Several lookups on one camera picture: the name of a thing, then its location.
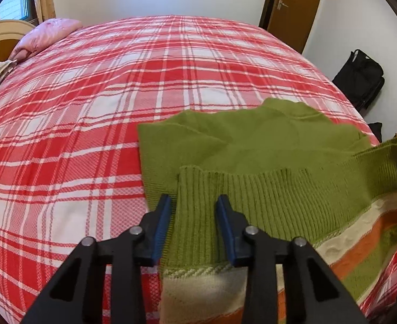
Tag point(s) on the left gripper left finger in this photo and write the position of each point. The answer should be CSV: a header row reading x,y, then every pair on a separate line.
x,y
74,293

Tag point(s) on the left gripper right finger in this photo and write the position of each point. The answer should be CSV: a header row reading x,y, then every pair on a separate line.
x,y
313,293

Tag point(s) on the green striped knit sweater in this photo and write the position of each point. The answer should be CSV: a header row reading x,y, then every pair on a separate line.
x,y
292,172

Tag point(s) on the black bag on floor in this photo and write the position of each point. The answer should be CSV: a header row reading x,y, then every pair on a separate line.
x,y
376,129

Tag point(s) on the black folded stroller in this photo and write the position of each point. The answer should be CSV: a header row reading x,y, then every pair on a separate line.
x,y
360,79

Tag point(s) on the red plaid bed cover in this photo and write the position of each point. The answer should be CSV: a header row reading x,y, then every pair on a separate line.
x,y
70,162

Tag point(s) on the brown wooden door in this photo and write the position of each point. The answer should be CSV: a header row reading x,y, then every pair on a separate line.
x,y
289,20

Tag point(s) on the pink pillow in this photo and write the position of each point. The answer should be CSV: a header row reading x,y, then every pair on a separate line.
x,y
43,36

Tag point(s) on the beige wooden headboard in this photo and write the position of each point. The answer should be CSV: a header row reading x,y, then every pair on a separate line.
x,y
11,32

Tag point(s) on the window with dark frame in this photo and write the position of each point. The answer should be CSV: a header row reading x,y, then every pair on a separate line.
x,y
23,10

